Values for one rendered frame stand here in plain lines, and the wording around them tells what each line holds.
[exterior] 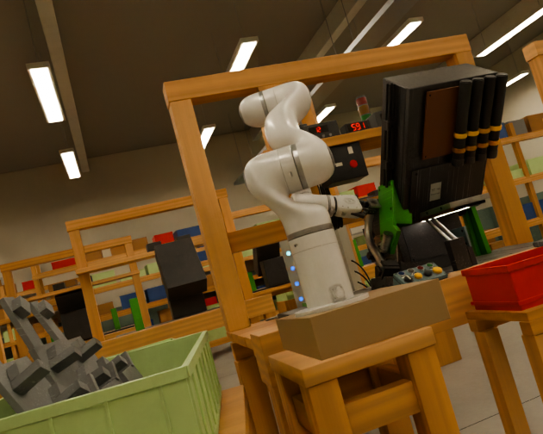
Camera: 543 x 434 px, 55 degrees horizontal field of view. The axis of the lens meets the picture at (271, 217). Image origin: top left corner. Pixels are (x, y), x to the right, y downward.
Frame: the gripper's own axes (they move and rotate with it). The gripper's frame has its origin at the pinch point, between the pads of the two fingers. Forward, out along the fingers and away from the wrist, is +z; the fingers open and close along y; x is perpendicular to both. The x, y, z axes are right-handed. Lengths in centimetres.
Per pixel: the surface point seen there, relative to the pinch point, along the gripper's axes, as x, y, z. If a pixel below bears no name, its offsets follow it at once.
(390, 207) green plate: -6.7, -9.7, 2.7
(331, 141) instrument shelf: -12.4, 30.0, -10.5
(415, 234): 9.3, -3.9, 20.7
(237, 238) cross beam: 30, 18, -46
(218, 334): 545, 434, 33
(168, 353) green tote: 7, -63, -77
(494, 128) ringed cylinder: -39, -6, 34
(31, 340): -18, -80, -104
